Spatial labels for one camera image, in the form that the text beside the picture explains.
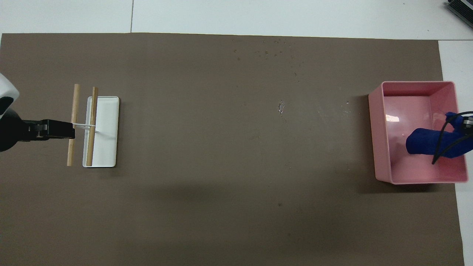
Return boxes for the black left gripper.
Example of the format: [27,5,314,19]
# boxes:
[0,110,75,152]

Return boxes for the blue towel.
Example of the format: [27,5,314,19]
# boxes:
[405,112,473,159]

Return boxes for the darker wooden dowel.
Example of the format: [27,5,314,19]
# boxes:
[86,87,99,167]

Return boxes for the white rectangular tray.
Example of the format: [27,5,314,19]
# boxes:
[82,96,120,168]

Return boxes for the pink plastic bin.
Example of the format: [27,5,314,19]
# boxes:
[368,81,469,185]

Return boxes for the dark ribbed device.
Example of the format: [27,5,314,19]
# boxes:
[445,0,473,23]

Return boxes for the brown table mat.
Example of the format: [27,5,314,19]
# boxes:
[0,33,465,266]

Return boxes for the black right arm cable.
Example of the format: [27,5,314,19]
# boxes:
[432,111,473,165]

